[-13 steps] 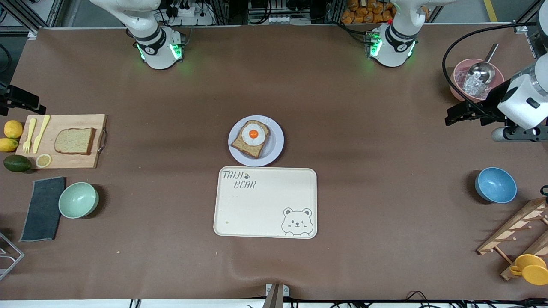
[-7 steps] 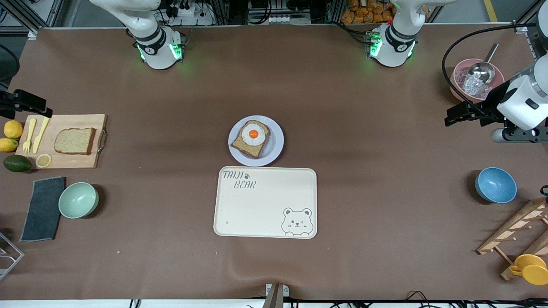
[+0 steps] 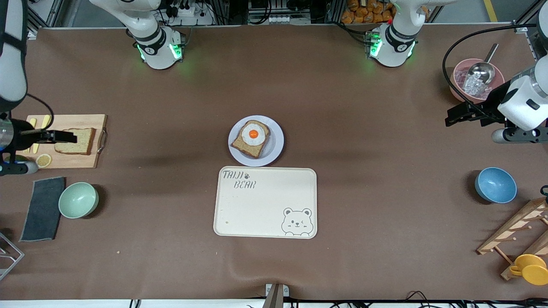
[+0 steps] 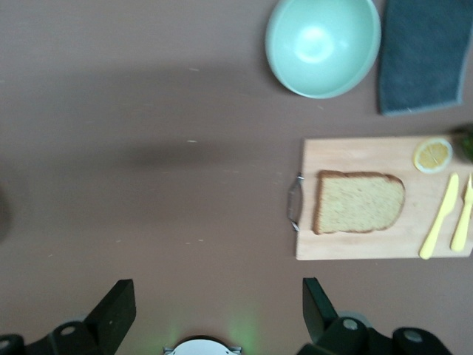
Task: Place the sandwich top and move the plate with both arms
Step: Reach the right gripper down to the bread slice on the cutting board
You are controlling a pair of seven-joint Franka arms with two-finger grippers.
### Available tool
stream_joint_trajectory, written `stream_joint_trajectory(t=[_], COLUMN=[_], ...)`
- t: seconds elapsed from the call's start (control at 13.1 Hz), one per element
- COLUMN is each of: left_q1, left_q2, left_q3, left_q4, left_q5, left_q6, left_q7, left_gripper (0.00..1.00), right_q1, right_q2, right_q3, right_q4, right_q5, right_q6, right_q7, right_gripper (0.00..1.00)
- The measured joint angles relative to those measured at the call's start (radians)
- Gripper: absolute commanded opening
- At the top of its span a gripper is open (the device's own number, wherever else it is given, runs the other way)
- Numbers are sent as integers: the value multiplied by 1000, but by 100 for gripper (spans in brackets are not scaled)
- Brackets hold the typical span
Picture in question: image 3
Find plain brown bread slice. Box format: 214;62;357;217
54;127;97;155

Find fried egg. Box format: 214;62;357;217
241;123;267;147

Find round white plate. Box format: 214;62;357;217
228;115;285;167

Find yellow plastic knife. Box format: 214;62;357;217
33;115;51;154

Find yellow plastic fork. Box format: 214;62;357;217
23;118;37;154

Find clear ice cubes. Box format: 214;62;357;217
455;68;493;97

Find wooden cutting board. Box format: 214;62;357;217
15;114;108;169

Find pink bowl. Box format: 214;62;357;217
450;59;506;104

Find metal scoop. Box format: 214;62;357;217
465;43;500;87

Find light green bowl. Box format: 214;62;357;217
58;182;99;219

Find blue bowl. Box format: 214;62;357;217
474;167;518;204

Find dark grey cloth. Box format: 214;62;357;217
19;177;66;242

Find wooden peg rack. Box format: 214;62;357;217
477;198;548;281

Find yellow cup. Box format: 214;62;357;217
509;254;548;286

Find white power strip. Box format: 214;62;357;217
161;2;214;26

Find cream bear print tray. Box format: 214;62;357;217
213;166;318;239

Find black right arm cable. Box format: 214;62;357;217
24;93;55;133

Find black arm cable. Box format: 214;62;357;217
24;93;55;133
442;24;538;122

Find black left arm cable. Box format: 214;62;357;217
442;24;538;122

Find aluminium frame profile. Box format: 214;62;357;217
26;0;63;40
512;0;548;52

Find metal wire rack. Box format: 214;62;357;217
0;232;25;281

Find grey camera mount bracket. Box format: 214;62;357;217
262;283;290;308

